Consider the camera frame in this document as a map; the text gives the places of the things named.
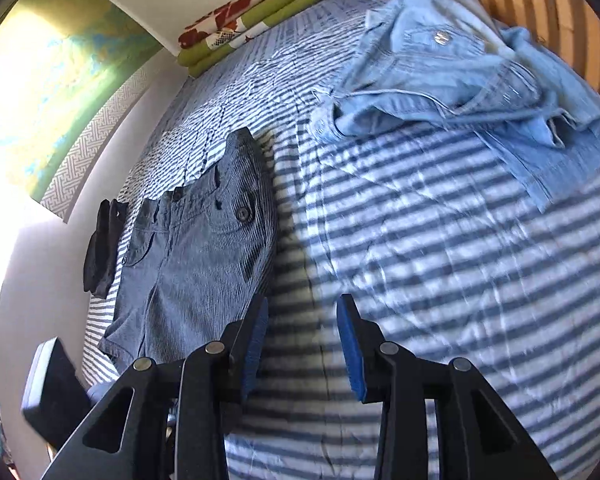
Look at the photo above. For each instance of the light blue denim jacket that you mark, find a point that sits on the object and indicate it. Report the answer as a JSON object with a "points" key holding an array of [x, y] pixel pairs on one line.
{"points": [[430, 75]]}

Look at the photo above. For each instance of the grey buttoned shorts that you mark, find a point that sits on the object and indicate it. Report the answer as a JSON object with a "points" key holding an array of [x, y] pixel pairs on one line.
{"points": [[195, 260]]}

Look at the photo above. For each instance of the red floral folded blanket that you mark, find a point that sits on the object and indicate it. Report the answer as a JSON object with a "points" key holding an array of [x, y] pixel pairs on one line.
{"points": [[240, 7]]}

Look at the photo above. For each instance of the landscape painting wall scroll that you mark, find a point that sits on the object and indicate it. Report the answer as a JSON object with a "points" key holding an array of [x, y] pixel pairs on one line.
{"points": [[55, 85]]}

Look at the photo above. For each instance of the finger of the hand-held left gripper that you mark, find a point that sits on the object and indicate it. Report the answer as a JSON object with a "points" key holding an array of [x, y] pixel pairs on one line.
{"points": [[55, 390]]}

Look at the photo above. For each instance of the blue white striped quilt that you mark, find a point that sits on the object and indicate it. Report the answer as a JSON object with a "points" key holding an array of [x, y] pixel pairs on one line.
{"points": [[430, 260]]}

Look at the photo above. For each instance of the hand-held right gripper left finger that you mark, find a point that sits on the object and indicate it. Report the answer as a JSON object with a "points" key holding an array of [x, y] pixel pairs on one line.
{"points": [[257, 340]]}

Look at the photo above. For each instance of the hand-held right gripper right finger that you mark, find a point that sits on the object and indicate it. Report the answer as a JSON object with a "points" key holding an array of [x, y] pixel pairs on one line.
{"points": [[352, 350]]}

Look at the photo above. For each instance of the black folded garment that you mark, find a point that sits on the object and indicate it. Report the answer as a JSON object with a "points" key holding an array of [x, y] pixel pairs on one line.
{"points": [[102, 250]]}

